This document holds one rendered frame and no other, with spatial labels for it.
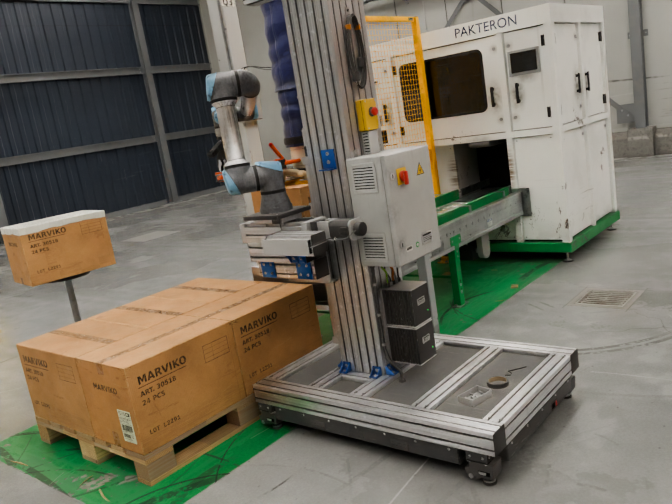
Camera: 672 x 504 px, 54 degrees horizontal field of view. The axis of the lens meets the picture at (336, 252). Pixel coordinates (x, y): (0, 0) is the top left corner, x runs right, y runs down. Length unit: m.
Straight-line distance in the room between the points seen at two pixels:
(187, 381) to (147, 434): 0.28
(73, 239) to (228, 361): 2.05
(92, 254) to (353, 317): 2.47
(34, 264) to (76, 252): 0.29
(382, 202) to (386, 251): 0.21
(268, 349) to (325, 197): 0.89
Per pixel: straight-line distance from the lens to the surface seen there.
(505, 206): 5.21
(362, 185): 2.75
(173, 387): 3.04
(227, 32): 4.88
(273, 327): 3.40
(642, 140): 11.61
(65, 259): 4.92
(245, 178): 2.92
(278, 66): 3.80
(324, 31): 2.86
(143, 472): 3.09
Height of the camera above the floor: 1.42
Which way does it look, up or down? 12 degrees down
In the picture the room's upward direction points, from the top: 9 degrees counter-clockwise
